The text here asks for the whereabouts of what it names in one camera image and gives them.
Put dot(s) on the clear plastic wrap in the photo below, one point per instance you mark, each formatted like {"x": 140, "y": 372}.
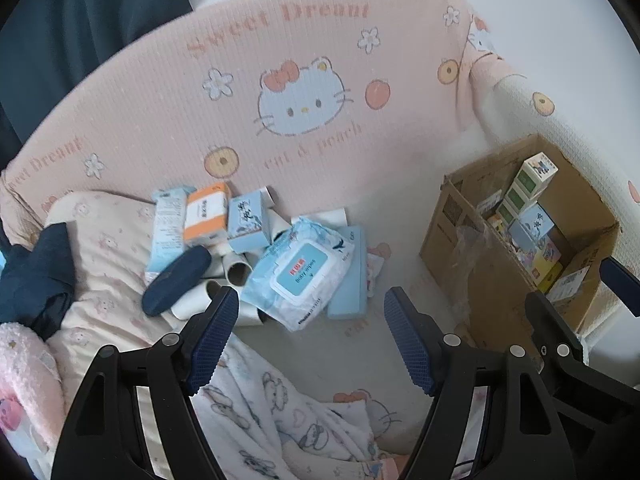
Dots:
{"x": 470, "y": 250}

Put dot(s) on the light blue tissue pack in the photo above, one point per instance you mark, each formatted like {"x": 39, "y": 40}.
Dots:
{"x": 167, "y": 230}

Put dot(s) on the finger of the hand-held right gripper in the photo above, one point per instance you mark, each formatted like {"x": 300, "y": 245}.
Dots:
{"x": 620, "y": 282}
{"x": 552, "y": 322}

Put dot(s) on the orange white tissue pack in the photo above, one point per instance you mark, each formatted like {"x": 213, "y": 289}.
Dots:
{"x": 202, "y": 215}

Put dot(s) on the navy glasses case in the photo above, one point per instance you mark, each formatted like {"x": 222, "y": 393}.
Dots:
{"x": 175, "y": 280}

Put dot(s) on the cardboard box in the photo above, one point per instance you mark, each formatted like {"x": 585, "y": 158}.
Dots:
{"x": 480, "y": 280}

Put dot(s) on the pile of white paper tubes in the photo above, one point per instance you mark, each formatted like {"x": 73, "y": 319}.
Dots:
{"x": 235, "y": 270}

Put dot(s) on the pink printed pillow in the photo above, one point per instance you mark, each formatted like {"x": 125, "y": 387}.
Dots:
{"x": 110, "y": 260}

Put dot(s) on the colourful yellow box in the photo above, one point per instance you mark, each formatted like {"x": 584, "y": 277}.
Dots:
{"x": 545, "y": 257}

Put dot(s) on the pink cat print bedsheet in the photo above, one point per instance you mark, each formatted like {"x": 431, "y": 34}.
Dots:
{"x": 400, "y": 160}

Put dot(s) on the baby wipes pack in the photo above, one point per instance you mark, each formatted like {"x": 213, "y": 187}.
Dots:
{"x": 300, "y": 275}

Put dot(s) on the green white box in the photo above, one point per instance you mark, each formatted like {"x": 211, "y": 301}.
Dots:
{"x": 537, "y": 172}
{"x": 520, "y": 201}

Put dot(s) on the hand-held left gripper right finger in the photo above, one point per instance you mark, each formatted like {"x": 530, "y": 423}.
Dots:
{"x": 407, "y": 340}

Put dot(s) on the light blue flat box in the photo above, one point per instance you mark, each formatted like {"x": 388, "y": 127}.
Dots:
{"x": 350, "y": 285}

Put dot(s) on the pink fluffy plush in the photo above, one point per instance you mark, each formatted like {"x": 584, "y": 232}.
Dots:
{"x": 25, "y": 375}

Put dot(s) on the dark teal curtain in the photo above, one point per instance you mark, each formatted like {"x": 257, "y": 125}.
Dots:
{"x": 75, "y": 25}

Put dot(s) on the small printed packet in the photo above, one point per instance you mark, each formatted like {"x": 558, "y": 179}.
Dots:
{"x": 374, "y": 272}

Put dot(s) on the blue patterned box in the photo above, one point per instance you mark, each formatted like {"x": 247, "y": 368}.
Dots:
{"x": 247, "y": 222}
{"x": 535, "y": 225}

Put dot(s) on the dark blue cloth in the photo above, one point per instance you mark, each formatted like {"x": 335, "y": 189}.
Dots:
{"x": 35, "y": 275}

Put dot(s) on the white cartoon print blanket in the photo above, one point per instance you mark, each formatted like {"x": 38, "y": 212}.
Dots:
{"x": 260, "y": 410}

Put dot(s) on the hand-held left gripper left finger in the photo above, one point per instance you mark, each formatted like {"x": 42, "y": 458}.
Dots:
{"x": 217, "y": 332}

